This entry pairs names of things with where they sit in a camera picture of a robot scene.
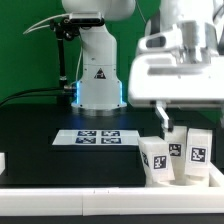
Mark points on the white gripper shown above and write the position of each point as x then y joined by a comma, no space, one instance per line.
157,80

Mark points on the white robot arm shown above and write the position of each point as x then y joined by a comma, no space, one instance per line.
177,63

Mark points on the white marker tag plate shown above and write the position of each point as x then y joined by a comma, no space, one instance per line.
96,137

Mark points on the black camera on stand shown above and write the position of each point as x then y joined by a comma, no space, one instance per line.
86,19

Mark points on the black camera stand pole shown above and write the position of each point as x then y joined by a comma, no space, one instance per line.
64,31

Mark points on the white obstacle fence frame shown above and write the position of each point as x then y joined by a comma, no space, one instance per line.
115,201

